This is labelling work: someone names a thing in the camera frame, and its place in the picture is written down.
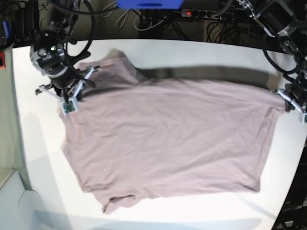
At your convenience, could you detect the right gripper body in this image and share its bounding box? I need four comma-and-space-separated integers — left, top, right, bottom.
35, 51, 99, 102

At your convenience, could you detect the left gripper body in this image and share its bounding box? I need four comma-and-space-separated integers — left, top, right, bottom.
272, 82, 307, 113

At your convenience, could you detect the mauve t-shirt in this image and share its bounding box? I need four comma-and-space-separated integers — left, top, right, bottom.
60, 53, 285, 214

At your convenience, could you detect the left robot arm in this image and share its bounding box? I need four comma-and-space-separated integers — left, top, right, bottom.
238, 0, 307, 115

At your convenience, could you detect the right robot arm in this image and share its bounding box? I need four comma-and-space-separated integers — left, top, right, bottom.
30, 0, 97, 102

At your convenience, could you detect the red clamp at table edge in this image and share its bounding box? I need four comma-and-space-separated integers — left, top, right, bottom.
0, 52, 5, 69

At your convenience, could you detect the blue box overhead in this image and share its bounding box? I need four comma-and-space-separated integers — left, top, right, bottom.
116, 0, 183, 10

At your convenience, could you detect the black power strip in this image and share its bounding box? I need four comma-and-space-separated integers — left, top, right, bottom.
180, 9, 235, 21

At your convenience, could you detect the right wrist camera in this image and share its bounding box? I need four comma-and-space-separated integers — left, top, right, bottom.
60, 100, 79, 115

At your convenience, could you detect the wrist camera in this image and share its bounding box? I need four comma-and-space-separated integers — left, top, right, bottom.
60, 100, 79, 115
299, 113, 307, 125

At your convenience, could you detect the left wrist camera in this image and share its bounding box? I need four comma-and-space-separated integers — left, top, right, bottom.
299, 113, 307, 125

